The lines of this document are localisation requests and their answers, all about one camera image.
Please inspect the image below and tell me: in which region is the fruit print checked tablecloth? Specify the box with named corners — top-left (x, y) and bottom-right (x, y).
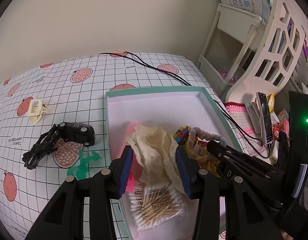
top-left (0, 52), bottom-right (227, 240)

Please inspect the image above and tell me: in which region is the cream lace cloth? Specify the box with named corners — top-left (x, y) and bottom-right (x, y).
top-left (126, 124), bottom-right (192, 193)

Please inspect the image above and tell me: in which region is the cream claw hair clip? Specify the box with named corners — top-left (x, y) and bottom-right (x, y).
top-left (27, 99), bottom-right (48, 123)

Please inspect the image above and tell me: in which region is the pale blue booklet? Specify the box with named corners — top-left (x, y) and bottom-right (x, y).
top-left (214, 0), bottom-right (272, 23)

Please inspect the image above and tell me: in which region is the black cable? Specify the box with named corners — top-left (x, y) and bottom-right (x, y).
top-left (124, 52), bottom-right (269, 155)
top-left (99, 52), bottom-right (270, 159)

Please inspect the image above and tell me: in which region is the white lattice panel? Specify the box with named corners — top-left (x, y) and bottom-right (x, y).
top-left (225, 0), bottom-right (308, 104)

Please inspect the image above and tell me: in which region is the teal-edged white cardboard box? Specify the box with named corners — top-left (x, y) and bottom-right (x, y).
top-left (105, 85), bottom-right (244, 240)

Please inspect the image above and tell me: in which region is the cotton swab pack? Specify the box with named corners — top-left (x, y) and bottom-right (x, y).
top-left (129, 184), bottom-right (189, 228)

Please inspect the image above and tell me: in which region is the black cloth item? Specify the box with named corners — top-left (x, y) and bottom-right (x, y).
top-left (278, 131), bottom-right (290, 167)

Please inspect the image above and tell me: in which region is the black toy car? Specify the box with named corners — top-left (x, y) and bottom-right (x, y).
top-left (56, 122), bottom-right (96, 147)

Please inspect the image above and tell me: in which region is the colourful block toy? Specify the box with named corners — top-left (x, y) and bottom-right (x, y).
top-left (172, 126), bottom-right (192, 145)

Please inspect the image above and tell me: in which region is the pink white crocheted mat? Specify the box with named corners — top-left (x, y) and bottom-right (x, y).
top-left (225, 101), bottom-right (279, 164)

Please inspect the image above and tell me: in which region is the colourful puzzle cube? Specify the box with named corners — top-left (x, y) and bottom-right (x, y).
top-left (277, 108), bottom-right (289, 122)

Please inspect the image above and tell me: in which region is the grey phone stand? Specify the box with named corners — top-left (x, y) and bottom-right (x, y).
top-left (245, 101), bottom-right (263, 134)

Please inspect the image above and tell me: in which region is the yellow snack packet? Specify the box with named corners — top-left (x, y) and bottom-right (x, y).
top-left (194, 140), bottom-right (222, 178)

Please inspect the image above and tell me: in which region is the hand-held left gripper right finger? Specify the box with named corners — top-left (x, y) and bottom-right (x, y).
top-left (175, 146), bottom-right (282, 240)

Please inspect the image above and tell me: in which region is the black jointed toy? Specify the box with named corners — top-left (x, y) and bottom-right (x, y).
top-left (22, 124), bottom-right (62, 170)

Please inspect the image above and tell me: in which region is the green plastic trinket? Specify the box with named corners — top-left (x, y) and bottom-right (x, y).
top-left (66, 149), bottom-right (102, 179)

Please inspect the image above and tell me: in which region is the pastel fuzzy hair band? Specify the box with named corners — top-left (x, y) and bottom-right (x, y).
top-left (186, 127), bottom-right (227, 163)

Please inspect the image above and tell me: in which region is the black smartphone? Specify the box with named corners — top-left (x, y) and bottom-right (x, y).
top-left (256, 92), bottom-right (274, 144)

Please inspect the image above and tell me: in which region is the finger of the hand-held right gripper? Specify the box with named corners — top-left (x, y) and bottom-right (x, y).
top-left (206, 140), bottom-right (279, 175)
top-left (216, 158), bottom-right (274, 182)

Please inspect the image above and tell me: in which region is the pink hair roller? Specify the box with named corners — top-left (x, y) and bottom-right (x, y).
top-left (124, 121), bottom-right (144, 193)

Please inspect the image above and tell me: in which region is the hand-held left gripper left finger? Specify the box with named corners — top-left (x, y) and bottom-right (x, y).
top-left (31, 146), bottom-right (134, 240)

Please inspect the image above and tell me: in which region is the small yellow snack pack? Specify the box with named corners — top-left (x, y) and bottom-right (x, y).
top-left (266, 94), bottom-right (275, 113)

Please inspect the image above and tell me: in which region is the white tiered storage rack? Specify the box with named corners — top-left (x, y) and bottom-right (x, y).
top-left (197, 2), bottom-right (265, 93)

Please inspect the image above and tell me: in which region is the bundle of gold hairpins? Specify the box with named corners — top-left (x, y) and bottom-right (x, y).
top-left (144, 187), bottom-right (182, 211)

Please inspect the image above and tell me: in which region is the pink plastic trinket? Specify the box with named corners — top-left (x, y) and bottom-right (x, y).
top-left (219, 69), bottom-right (237, 83)

